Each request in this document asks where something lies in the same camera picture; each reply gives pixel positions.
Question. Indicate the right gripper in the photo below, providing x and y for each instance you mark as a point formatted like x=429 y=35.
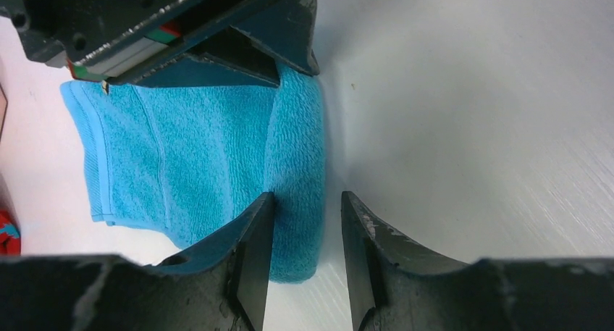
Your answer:
x=124 y=42

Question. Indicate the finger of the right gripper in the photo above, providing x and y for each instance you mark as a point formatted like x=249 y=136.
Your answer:
x=251 y=35

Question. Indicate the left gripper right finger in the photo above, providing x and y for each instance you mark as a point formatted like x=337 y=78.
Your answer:
x=395 y=283

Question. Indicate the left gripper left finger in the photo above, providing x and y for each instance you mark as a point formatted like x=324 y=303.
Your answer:
x=219 y=283

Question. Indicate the red and blue towel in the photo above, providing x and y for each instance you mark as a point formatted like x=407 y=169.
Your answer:
x=10 y=236

